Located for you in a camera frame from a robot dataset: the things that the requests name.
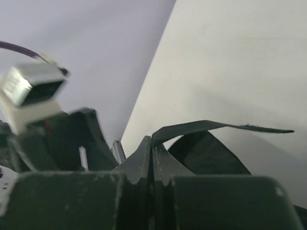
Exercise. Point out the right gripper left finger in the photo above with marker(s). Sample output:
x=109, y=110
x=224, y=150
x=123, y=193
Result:
x=103, y=200

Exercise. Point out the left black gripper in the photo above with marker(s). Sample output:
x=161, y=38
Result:
x=52, y=144

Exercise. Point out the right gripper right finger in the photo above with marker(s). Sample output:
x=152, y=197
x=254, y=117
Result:
x=184, y=201

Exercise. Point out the black folding umbrella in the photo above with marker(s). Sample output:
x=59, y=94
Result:
x=200, y=151

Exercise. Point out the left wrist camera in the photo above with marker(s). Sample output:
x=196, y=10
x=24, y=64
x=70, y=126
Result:
x=27, y=93

